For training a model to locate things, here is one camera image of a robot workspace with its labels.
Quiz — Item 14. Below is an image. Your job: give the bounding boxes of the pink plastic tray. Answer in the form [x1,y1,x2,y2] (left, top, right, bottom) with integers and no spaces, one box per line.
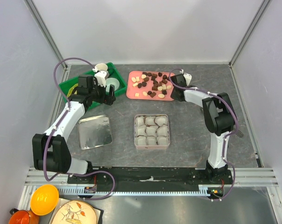
[126,71,173,101]

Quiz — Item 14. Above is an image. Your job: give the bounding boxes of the pink chocolate tin box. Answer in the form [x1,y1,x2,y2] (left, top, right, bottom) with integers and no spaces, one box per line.
[134,114,170,150]

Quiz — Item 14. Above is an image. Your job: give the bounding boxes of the metal tongs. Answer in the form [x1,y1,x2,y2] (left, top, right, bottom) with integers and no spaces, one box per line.
[236,130,244,138]

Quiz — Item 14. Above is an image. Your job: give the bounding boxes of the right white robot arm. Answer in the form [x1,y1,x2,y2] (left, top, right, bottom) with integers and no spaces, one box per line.
[169,74,238,184]

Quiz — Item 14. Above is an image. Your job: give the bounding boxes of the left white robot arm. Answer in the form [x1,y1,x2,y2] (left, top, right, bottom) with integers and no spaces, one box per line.
[32,71,116,183]

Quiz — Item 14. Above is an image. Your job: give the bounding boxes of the pale green bowl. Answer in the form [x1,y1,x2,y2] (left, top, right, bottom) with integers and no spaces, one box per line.
[106,77,120,91]

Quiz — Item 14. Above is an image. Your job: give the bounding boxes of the dark teal mug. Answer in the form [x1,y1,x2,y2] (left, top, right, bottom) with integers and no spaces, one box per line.
[95,63,114,79]

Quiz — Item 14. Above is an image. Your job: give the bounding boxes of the yellow green plate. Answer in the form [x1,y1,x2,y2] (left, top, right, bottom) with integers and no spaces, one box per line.
[67,84,78,97]

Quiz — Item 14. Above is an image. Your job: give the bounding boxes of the silver tin lid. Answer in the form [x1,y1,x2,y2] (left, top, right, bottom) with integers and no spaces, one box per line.
[78,115,113,150]

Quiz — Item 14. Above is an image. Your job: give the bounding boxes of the yellow bowl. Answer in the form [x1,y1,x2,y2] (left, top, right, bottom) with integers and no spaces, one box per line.
[30,184,59,216]

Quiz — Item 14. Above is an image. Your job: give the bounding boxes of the decorated round plate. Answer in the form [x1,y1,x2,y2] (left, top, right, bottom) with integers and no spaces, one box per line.
[51,200,97,224]

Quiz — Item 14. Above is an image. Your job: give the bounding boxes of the orange mug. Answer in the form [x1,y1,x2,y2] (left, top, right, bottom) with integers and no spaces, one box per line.
[8,208,40,224]

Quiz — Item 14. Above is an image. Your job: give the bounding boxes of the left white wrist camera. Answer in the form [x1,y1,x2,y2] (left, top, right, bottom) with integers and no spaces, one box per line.
[92,68,109,87]

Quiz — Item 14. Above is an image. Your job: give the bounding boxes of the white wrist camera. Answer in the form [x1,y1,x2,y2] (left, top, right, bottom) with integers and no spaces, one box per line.
[92,68,109,87]
[180,69,192,86]

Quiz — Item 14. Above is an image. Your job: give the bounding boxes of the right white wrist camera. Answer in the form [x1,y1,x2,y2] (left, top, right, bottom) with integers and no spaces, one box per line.
[180,69,192,86]

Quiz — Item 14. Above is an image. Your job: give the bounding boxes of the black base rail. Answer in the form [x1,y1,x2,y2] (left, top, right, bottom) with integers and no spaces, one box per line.
[67,166,232,187]

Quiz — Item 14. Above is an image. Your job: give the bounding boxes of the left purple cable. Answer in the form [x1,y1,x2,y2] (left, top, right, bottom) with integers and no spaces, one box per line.
[43,57,97,182]

